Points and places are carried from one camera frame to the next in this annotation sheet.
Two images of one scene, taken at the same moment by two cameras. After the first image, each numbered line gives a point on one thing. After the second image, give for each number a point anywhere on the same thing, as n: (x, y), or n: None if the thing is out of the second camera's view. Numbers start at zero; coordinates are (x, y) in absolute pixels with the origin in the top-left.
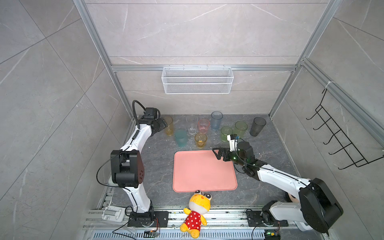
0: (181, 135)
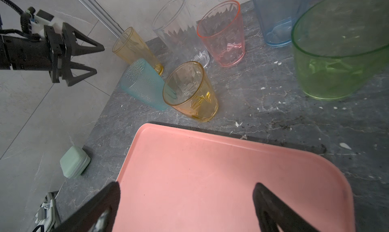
0: (142, 81)
